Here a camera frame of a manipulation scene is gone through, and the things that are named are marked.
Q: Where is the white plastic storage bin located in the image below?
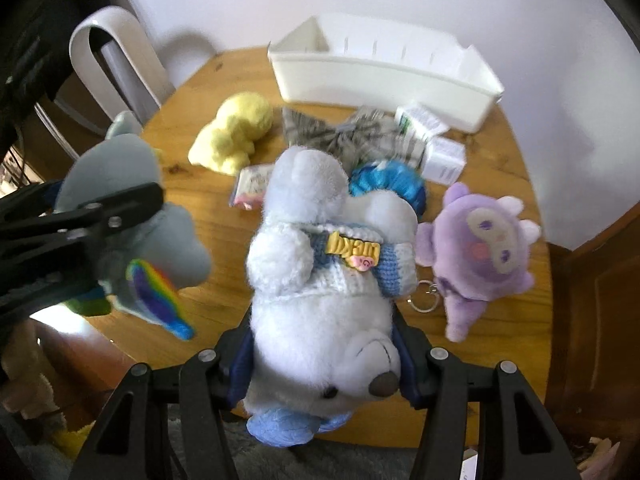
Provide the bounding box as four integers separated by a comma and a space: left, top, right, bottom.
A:
267, 13, 504, 133

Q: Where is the white green small carton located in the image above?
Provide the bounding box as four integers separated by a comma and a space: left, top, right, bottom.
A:
394, 103, 450, 142

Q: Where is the purple bunny plush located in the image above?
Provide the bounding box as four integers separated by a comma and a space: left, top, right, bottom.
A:
416, 182, 541, 342

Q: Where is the yellow chick plush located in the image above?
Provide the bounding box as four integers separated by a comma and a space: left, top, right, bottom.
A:
188, 91, 274, 177

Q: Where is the blue floral drawstring pouch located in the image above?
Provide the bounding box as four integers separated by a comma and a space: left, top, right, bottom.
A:
349, 159, 427, 217

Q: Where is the brown wooden door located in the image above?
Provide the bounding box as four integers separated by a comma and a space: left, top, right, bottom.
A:
544, 206, 639, 466

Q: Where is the white bear plush blue sweater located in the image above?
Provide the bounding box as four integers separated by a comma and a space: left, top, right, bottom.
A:
243, 146, 418, 448

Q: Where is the pink wet wipes pack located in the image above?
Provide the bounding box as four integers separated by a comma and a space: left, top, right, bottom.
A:
229, 164, 274, 210

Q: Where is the blue rainbow pony plush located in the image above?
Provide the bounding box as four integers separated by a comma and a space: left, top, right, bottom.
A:
54, 112, 212, 340

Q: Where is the grey plaid fabric bow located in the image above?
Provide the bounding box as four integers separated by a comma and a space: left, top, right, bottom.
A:
281, 106, 425, 174

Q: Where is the white text-printed box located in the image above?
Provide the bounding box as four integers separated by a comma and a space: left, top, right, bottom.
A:
421, 136, 466, 186

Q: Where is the black hanging jacket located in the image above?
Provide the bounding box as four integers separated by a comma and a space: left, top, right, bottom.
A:
1, 0, 110, 154

